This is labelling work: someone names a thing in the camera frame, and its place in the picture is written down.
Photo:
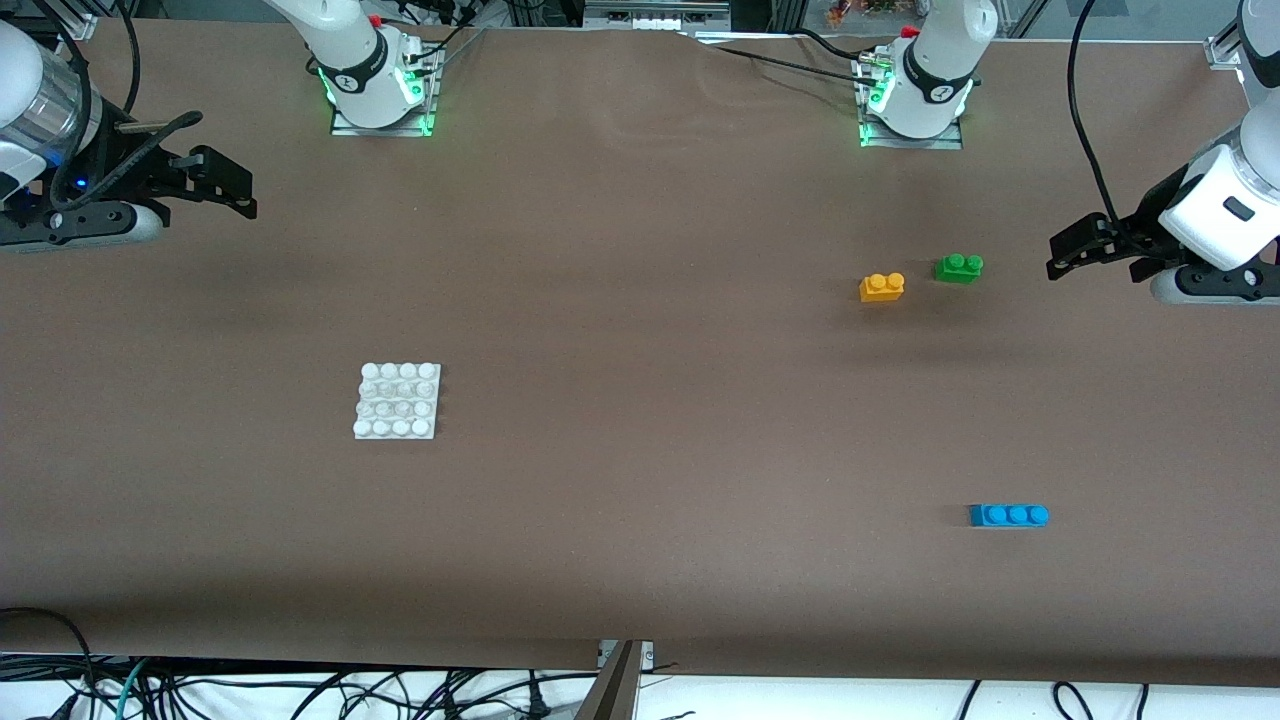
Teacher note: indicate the aluminium profile bar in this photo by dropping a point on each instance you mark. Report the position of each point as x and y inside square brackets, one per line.
[610, 690]

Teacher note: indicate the grey aluminium frame piece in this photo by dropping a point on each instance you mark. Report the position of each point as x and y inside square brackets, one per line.
[650, 15]

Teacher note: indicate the green two-stud block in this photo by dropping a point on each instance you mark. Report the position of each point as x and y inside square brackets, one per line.
[957, 270]

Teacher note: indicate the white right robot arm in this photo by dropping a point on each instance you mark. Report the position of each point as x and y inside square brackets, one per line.
[350, 50]

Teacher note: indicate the white studded base plate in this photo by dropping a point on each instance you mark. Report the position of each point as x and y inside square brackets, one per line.
[397, 402]

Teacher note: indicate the aluminium corner profile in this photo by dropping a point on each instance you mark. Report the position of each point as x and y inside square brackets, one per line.
[1228, 52]
[78, 28]

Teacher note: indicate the blue three-stud block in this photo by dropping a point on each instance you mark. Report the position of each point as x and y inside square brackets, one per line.
[1008, 516]

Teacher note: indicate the yellow two-stud block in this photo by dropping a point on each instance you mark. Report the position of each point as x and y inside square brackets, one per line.
[881, 290]

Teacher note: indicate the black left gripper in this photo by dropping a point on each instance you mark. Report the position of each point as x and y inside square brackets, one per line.
[1142, 229]

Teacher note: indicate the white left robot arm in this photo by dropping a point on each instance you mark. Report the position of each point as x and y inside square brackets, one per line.
[940, 60]

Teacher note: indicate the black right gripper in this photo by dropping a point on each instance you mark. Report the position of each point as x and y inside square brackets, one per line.
[118, 166]

